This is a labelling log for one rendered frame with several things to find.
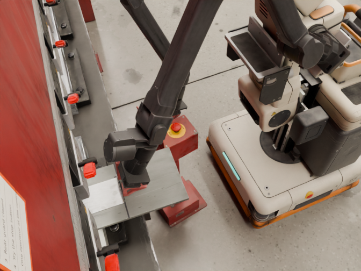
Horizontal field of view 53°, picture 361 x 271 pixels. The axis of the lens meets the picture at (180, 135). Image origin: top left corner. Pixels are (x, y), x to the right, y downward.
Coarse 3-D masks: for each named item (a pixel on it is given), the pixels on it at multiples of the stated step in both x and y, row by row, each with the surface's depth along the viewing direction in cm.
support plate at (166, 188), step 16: (160, 160) 107; (96, 176) 104; (112, 176) 104; (160, 176) 104; (176, 176) 104; (144, 192) 101; (160, 192) 101; (176, 192) 101; (112, 208) 99; (128, 208) 99; (144, 208) 98; (160, 208) 99; (96, 224) 96; (112, 224) 97
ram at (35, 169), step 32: (0, 0) 51; (0, 32) 45; (32, 32) 72; (0, 64) 40; (32, 64) 61; (0, 96) 37; (32, 96) 53; (0, 128) 34; (32, 128) 47; (0, 160) 31; (32, 160) 42; (32, 192) 38; (64, 192) 55; (32, 224) 34; (64, 224) 49; (32, 256) 32; (64, 256) 43
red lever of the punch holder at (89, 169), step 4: (84, 160) 77; (88, 160) 77; (92, 160) 77; (96, 160) 77; (80, 164) 77; (84, 164) 76; (88, 164) 73; (92, 164) 73; (96, 164) 77; (84, 168) 72; (88, 168) 70; (92, 168) 70; (84, 172) 70; (88, 172) 69; (92, 172) 69; (84, 176) 69; (88, 176) 69; (92, 176) 70
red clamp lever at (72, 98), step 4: (72, 92) 88; (76, 92) 88; (64, 96) 88; (68, 96) 84; (72, 96) 81; (76, 96) 81; (80, 96) 88; (64, 100) 88; (68, 100) 80; (72, 100) 80; (76, 100) 80
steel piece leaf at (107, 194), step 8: (96, 184) 103; (104, 184) 103; (112, 184) 103; (96, 192) 101; (104, 192) 101; (112, 192) 101; (120, 192) 101; (88, 200) 100; (96, 200) 100; (104, 200) 100; (112, 200) 100; (120, 200) 100; (96, 208) 99; (104, 208) 99
